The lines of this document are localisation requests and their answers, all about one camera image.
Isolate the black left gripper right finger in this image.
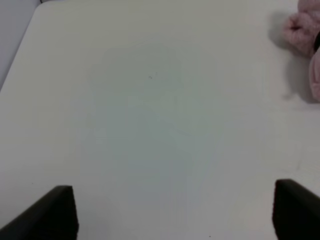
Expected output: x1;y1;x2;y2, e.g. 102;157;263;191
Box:
272;179;320;240

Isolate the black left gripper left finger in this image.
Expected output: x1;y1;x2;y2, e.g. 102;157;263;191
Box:
0;185;79;240

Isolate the rolled pink towel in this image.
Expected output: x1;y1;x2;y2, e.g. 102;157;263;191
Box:
283;0;320;101

